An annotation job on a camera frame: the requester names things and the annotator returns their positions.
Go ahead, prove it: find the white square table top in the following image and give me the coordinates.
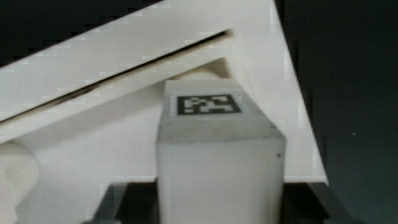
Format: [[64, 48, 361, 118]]
[[6, 36, 327, 224]]

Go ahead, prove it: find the white right fence piece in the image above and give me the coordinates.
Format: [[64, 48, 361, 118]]
[[0, 0, 283, 123]]

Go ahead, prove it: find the white table leg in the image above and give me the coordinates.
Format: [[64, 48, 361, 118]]
[[157, 79, 287, 224], [0, 143, 40, 224]]

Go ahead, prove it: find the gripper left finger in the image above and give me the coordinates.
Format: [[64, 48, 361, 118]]
[[86, 182, 159, 224]]

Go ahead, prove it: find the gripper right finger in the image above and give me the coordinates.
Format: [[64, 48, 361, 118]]
[[285, 183, 363, 224]]

